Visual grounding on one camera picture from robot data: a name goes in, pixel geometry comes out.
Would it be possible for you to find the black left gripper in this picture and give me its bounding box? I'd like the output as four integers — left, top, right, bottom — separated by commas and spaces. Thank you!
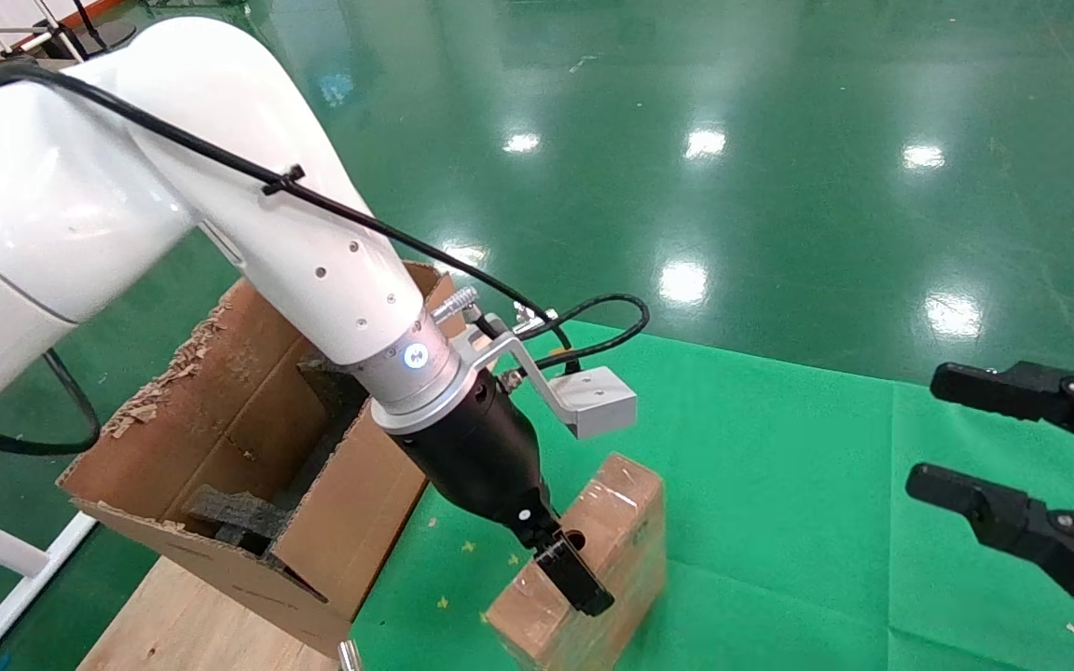
392, 373, 614, 618

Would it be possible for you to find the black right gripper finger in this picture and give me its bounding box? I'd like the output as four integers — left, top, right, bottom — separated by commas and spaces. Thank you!
930, 361, 1074, 459
905, 463, 1074, 627

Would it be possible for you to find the small film-wrapped cardboard box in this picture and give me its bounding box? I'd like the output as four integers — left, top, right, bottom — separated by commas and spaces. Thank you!
486, 452, 667, 671

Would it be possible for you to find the large open cardboard carton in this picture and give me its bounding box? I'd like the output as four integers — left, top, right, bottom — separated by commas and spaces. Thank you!
57, 261, 463, 658

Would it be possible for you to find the green table cloth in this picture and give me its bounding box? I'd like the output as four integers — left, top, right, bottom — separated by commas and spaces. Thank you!
351, 322, 1074, 671

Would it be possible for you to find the black round-base stand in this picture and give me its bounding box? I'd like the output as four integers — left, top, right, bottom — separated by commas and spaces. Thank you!
38, 0, 139, 52

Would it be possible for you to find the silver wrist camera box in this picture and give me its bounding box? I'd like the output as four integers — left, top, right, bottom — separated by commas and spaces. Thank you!
434, 287, 639, 441

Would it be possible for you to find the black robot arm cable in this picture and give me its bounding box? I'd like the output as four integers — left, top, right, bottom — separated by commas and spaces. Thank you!
0, 56, 652, 458

